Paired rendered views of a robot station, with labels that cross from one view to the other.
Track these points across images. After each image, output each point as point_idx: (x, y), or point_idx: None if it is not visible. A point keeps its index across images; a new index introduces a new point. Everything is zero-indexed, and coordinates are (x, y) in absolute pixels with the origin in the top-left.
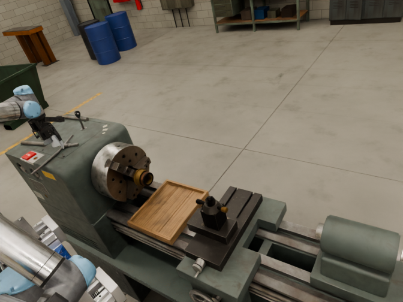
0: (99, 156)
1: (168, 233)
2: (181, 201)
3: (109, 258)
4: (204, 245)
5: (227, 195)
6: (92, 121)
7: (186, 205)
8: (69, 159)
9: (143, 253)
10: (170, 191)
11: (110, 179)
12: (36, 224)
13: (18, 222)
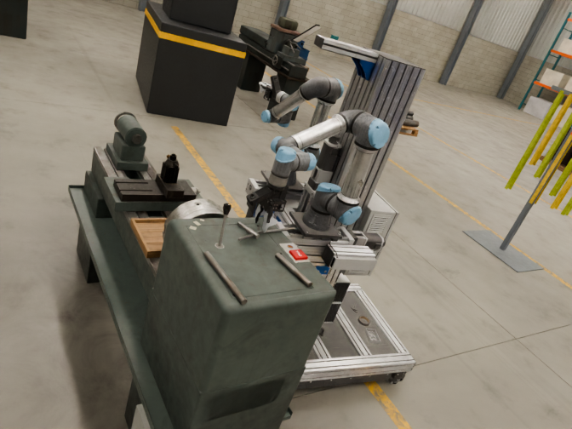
0: (221, 211)
1: None
2: (157, 232)
3: None
4: (183, 188)
5: (134, 191)
6: (202, 248)
7: (157, 227)
8: (253, 219)
9: None
10: (155, 245)
11: None
12: (294, 233)
13: (307, 231)
